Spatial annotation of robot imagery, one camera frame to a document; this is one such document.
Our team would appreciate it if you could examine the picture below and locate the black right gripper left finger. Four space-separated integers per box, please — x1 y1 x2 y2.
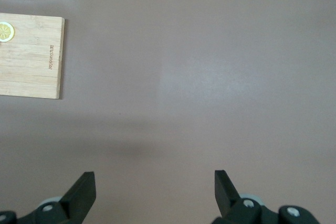
0 171 96 224

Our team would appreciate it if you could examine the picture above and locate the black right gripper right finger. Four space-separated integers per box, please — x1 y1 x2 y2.
211 170 320 224

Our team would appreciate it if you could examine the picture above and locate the brown table mat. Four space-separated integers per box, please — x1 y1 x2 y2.
0 0 336 224

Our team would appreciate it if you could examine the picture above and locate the wooden cutting board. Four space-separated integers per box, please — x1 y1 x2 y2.
0 13 66 100

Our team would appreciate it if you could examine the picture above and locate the lemon slice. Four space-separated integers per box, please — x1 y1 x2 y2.
0 21 16 43

